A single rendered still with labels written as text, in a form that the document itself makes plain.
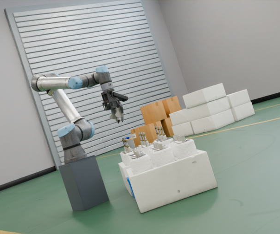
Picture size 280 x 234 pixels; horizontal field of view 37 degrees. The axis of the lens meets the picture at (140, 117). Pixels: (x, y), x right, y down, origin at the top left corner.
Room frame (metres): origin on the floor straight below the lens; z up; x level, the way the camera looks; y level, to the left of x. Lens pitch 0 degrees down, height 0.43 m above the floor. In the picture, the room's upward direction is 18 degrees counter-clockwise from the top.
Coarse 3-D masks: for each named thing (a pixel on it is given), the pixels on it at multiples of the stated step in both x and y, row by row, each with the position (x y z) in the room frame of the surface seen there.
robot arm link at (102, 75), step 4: (96, 68) 2.56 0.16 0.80; (100, 68) 2.55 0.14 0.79; (104, 68) 2.55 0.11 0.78; (96, 72) 2.57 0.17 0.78; (100, 72) 2.55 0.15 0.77; (104, 72) 2.55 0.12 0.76; (108, 72) 2.57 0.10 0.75; (96, 76) 2.57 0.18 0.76; (100, 76) 2.55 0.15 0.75; (104, 76) 2.55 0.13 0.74; (108, 76) 2.56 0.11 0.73; (96, 80) 2.58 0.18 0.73; (100, 80) 2.56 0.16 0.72; (104, 80) 2.55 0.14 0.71; (108, 80) 2.55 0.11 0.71; (100, 84) 2.57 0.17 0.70
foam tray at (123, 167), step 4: (120, 164) 2.76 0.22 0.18; (124, 164) 2.75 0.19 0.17; (120, 168) 2.81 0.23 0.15; (124, 168) 2.51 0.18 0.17; (128, 168) 2.51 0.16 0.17; (124, 172) 2.51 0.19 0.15; (124, 176) 2.60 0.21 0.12; (124, 180) 2.77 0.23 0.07; (128, 184) 2.51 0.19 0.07; (128, 188) 2.57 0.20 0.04
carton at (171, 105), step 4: (176, 96) 6.93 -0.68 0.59; (164, 100) 6.86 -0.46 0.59; (168, 100) 6.84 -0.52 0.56; (172, 100) 6.88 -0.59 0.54; (176, 100) 6.92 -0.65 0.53; (164, 104) 6.89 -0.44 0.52; (168, 104) 6.82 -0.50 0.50; (172, 104) 6.87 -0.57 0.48; (176, 104) 6.91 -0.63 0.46; (164, 108) 6.92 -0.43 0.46; (168, 108) 6.83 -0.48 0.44; (172, 108) 6.85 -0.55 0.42; (176, 108) 6.89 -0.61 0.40; (180, 108) 6.94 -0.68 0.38; (168, 112) 6.86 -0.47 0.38; (172, 112) 6.84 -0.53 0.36; (168, 116) 6.88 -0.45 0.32
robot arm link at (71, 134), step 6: (66, 126) 2.62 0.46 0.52; (72, 126) 2.64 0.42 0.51; (78, 126) 2.70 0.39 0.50; (60, 132) 2.62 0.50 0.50; (66, 132) 2.61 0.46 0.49; (72, 132) 2.62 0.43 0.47; (78, 132) 2.66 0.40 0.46; (60, 138) 2.63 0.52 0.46; (66, 138) 2.61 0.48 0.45; (72, 138) 2.62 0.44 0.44; (78, 138) 2.66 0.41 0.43; (66, 144) 2.61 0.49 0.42; (72, 144) 2.61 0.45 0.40
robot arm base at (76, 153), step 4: (76, 144) 2.63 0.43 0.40; (80, 144) 2.66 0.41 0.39; (64, 148) 2.62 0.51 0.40; (68, 148) 2.61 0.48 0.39; (72, 148) 2.61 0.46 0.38; (76, 148) 2.62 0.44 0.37; (80, 148) 2.64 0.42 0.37; (64, 152) 2.63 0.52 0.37; (68, 152) 2.61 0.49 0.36; (72, 152) 2.60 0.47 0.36; (76, 152) 2.61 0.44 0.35; (80, 152) 2.62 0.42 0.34; (84, 152) 2.67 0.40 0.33; (64, 156) 2.63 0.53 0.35; (68, 156) 2.60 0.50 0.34; (72, 156) 2.61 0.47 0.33; (76, 156) 2.60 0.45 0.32; (80, 156) 2.60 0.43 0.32; (84, 156) 2.63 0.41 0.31; (64, 160) 2.63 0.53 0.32; (68, 160) 2.60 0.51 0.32; (72, 160) 2.59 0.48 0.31; (76, 160) 2.59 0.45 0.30
